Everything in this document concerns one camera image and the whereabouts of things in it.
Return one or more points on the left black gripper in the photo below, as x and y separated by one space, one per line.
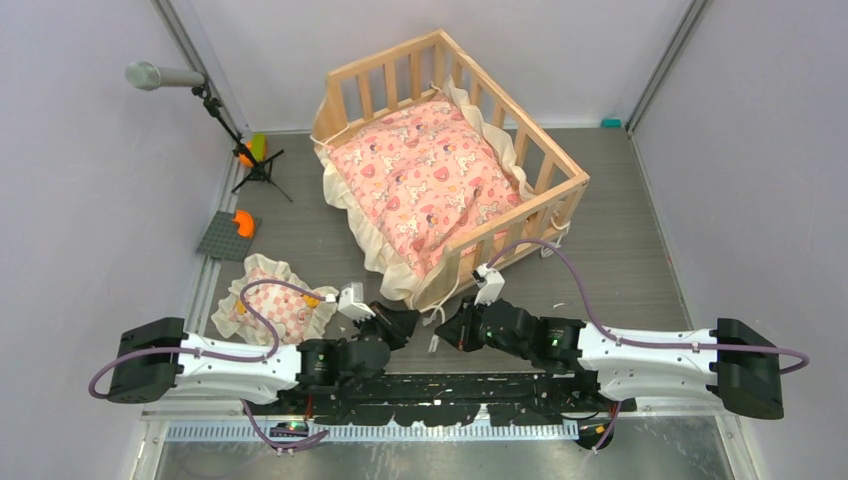
397 323

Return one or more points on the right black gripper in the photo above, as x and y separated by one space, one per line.
458 331

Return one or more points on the pink printed cushion with ties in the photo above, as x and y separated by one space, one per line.
416 179

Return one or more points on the wooden slatted pet bed frame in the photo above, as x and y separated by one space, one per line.
364 91

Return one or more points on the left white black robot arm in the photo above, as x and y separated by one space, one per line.
160 359

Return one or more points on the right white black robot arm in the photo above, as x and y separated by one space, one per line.
731 361

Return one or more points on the small checkered ruffled pillow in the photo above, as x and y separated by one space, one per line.
270 289

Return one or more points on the orange curved toy piece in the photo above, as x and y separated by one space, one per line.
245 224

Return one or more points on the grey building plate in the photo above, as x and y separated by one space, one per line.
220 240

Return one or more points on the orange green toy ball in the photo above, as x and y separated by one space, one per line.
258 146

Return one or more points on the teal small block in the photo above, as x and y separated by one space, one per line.
613 123

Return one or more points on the silver microphone on tripod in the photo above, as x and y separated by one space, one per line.
145 76

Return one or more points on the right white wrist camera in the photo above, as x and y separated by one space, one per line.
490 283

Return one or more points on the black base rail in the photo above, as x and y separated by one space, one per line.
509 399

